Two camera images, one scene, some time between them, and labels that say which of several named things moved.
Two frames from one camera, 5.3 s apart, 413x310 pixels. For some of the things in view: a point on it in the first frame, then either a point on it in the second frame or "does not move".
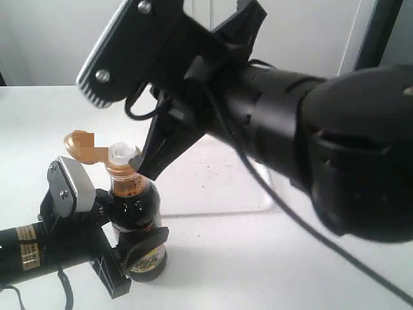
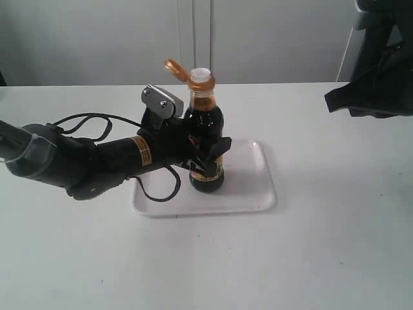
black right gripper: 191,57 -> 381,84
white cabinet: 49,42 does not move
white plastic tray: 217,181 does not move
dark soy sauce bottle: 134,204 -> 204,123
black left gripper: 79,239 -> 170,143
